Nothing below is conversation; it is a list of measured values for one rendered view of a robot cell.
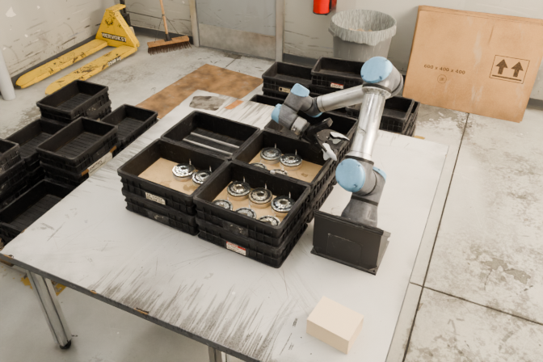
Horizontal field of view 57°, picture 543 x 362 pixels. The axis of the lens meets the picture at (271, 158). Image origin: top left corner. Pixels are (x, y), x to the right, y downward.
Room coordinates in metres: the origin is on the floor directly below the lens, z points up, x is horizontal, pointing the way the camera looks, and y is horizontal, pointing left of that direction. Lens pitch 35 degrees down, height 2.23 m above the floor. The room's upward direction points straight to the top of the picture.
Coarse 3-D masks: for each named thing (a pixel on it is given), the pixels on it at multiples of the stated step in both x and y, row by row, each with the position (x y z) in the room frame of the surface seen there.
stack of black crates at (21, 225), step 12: (48, 180) 2.39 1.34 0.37; (24, 192) 2.27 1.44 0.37; (36, 192) 2.33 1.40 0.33; (48, 192) 2.39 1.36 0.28; (60, 192) 2.35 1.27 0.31; (12, 204) 2.18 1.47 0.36; (24, 204) 2.24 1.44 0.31; (36, 204) 2.29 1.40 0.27; (48, 204) 2.29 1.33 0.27; (0, 216) 2.10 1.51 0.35; (12, 216) 2.16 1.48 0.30; (24, 216) 2.19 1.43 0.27; (36, 216) 2.19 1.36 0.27; (0, 228) 2.04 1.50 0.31; (12, 228) 1.98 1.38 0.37; (24, 228) 2.09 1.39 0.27
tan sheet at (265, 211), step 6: (222, 192) 1.71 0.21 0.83; (216, 198) 1.67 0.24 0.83; (222, 198) 1.67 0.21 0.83; (228, 198) 1.67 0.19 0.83; (234, 204) 1.63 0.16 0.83; (240, 204) 1.63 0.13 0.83; (246, 204) 1.63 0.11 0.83; (258, 210) 1.60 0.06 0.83; (264, 210) 1.60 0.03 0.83; (270, 210) 1.60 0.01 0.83; (258, 216) 1.56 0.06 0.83; (276, 216) 1.56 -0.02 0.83
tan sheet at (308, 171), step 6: (258, 156) 1.99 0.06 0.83; (252, 162) 1.94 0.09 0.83; (306, 162) 1.94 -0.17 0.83; (270, 168) 1.89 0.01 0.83; (276, 168) 1.89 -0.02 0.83; (300, 168) 1.89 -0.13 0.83; (306, 168) 1.89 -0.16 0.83; (312, 168) 1.89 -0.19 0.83; (318, 168) 1.89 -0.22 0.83; (288, 174) 1.85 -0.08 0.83; (294, 174) 1.85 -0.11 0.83; (300, 174) 1.85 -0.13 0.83; (306, 174) 1.85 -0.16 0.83; (312, 174) 1.85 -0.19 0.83; (306, 180) 1.80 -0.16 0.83
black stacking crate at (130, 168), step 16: (160, 144) 1.99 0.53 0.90; (144, 160) 1.89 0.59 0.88; (176, 160) 1.95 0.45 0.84; (192, 160) 1.90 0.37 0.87; (208, 160) 1.86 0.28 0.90; (128, 192) 1.72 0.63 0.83; (144, 192) 1.68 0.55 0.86; (160, 192) 1.65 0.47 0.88; (176, 208) 1.61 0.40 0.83; (192, 208) 1.58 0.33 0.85
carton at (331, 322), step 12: (324, 300) 1.17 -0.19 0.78; (312, 312) 1.12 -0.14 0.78; (324, 312) 1.12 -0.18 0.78; (336, 312) 1.12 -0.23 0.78; (348, 312) 1.12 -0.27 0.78; (312, 324) 1.08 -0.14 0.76; (324, 324) 1.07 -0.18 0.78; (336, 324) 1.07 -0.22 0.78; (348, 324) 1.07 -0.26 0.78; (360, 324) 1.09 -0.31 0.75; (324, 336) 1.05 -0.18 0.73; (336, 336) 1.03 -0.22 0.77; (348, 336) 1.02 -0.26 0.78; (336, 348) 1.03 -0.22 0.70; (348, 348) 1.01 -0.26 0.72
